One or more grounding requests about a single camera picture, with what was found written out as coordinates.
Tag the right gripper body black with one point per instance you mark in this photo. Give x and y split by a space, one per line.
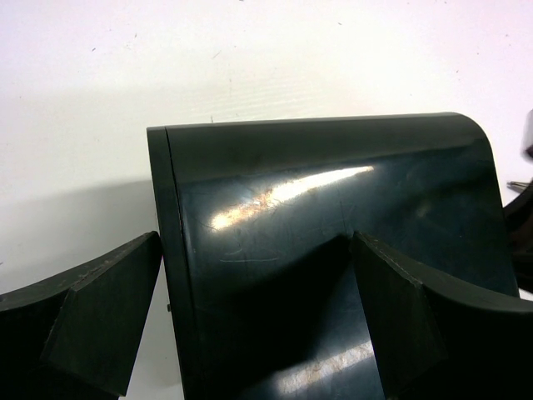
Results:
528 136

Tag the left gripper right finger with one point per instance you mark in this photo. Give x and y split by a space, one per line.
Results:
436 336

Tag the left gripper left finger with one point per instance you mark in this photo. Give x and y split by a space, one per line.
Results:
75 335

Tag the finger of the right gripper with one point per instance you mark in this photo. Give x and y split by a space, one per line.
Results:
518 216

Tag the black drawer cabinet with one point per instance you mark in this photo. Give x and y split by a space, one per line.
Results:
256 221

